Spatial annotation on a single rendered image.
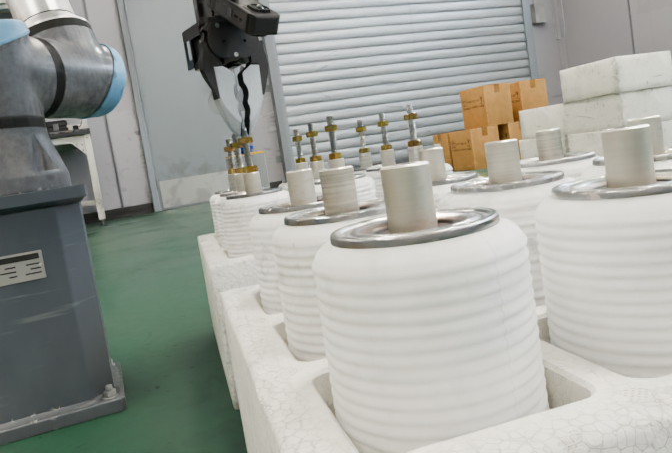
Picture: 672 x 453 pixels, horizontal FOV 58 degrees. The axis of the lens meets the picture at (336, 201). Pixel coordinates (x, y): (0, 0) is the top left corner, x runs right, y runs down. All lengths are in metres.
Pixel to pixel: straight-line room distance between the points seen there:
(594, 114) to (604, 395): 3.28
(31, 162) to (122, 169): 4.92
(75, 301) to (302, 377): 0.57
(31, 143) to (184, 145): 4.97
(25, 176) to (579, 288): 0.70
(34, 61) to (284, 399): 0.71
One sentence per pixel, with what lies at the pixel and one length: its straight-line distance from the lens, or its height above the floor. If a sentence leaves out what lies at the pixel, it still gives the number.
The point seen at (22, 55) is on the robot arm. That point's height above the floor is 0.48.
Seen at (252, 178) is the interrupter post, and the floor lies 0.27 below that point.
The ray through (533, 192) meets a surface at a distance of 0.39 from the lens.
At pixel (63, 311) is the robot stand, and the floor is 0.14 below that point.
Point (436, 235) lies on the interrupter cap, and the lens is 0.24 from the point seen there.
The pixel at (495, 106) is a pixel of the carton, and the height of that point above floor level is 0.43.
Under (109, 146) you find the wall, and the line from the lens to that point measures 5.79.
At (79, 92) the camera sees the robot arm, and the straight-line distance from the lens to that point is 0.97.
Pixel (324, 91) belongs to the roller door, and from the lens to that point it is 6.20.
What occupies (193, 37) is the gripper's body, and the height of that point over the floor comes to 0.47.
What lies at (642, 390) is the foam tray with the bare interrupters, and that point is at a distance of 0.28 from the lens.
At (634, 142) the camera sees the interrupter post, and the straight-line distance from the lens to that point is 0.32.
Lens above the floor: 0.29
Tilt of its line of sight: 5 degrees down
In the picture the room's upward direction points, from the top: 9 degrees counter-clockwise
